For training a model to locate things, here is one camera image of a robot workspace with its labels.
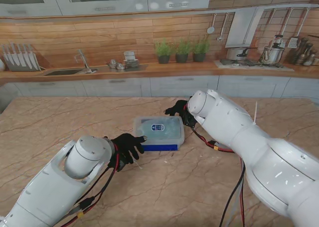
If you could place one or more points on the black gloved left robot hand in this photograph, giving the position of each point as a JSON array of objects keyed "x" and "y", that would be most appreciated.
[{"x": 127, "y": 146}]

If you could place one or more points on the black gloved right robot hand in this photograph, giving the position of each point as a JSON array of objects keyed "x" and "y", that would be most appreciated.
[{"x": 178, "y": 108}]

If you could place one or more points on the clear plastic lid blue label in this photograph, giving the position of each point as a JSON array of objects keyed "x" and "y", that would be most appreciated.
[{"x": 157, "y": 127}]

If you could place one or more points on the clear bubble film sheet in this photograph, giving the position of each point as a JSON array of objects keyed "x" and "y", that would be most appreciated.
[{"x": 164, "y": 133}]

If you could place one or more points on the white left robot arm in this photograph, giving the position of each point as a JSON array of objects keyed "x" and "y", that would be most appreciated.
[{"x": 54, "y": 182}]

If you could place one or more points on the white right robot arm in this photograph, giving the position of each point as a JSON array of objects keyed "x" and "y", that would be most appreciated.
[{"x": 249, "y": 142}]

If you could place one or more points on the printed kitchen backdrop banner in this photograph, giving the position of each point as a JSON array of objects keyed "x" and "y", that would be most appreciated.
[{"x": 99, "y": 37}]

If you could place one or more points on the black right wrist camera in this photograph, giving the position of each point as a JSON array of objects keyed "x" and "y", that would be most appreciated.
[{"x": 190, "y": 121}]

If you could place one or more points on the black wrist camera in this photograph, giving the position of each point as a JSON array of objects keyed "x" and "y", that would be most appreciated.
[
  {"x": 190, "y": 121},
  {"x": 119, "y": 163}
]

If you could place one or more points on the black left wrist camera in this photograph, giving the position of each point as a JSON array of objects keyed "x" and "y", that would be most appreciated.
[{"x": 119, "y": 163}]

